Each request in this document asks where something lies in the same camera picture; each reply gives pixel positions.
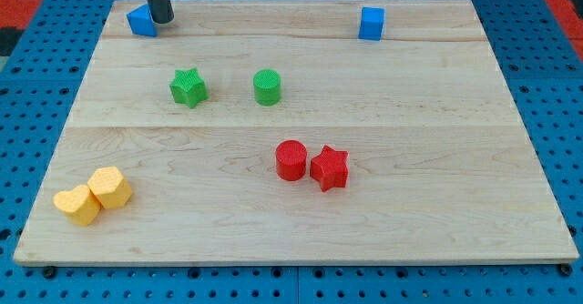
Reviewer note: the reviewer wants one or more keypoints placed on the red cylinder block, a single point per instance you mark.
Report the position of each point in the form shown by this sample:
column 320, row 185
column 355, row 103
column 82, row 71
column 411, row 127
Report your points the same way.
column 291, row 157

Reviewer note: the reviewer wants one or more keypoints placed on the light wooden board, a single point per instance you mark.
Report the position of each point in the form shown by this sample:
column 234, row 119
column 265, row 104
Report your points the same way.
column 441, row 169

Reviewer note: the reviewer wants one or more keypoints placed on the red star block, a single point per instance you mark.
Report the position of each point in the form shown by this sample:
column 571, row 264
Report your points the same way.
column 330, row 168

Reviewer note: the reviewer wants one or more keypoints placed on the green cylinder block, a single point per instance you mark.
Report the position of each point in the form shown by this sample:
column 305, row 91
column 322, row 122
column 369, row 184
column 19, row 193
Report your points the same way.
column 267, row 87

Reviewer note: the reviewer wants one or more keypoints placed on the green star block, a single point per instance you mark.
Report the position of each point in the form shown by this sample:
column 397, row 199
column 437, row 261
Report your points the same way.
column 188, row 88

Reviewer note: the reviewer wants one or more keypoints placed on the blue cube block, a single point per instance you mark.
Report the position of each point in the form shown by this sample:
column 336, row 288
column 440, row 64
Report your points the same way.
column 371, row 24

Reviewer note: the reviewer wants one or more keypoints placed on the yellow hexagon block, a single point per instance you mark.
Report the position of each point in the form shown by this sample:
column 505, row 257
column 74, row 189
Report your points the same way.
column 110, row 187

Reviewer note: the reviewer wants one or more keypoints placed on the blue triangle block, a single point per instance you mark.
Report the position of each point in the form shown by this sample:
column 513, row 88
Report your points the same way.
column 140, row 21

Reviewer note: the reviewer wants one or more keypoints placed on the yellow heart block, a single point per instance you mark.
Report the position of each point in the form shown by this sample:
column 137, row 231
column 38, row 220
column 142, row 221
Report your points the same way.
column 79, row 205

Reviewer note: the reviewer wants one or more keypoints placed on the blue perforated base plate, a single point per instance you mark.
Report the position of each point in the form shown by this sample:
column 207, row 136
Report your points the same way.
column 44, row 71

